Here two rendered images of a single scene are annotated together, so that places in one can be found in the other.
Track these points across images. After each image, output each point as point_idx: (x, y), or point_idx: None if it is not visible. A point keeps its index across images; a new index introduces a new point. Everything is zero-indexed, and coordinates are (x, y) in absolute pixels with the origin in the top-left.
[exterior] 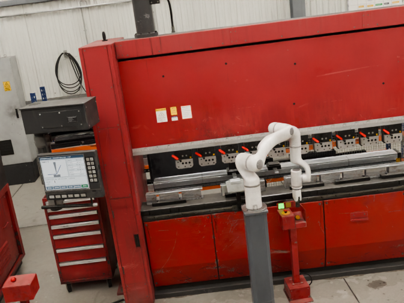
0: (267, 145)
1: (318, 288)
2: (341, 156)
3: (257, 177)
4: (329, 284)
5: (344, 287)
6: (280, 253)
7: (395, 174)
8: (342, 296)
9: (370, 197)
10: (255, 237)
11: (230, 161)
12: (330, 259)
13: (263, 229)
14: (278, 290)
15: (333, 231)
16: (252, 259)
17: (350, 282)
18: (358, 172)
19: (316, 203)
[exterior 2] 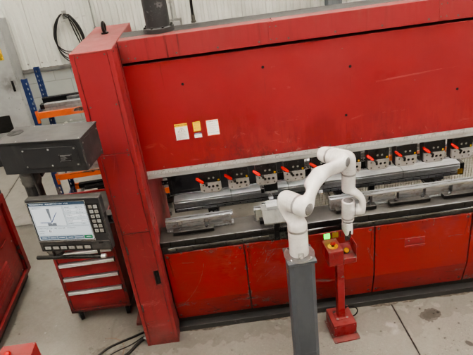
0: (317, 182)
1: (364, 320)
2: (394, 166)
3: (304, 221)
4: (376, 313)
5: (393, 318)
6: (322, 282)
7: (459, 194)
8: (393, 332)
9: (429, 221)
10: (300, 288)
11: (266, 183)
12: (378, 285)
13: (310, 280)
14: (318, 321)
15: (384, 258)
16: (295, 310)
17: (399, 310)
18: (416, 191)
19: (367, 229)
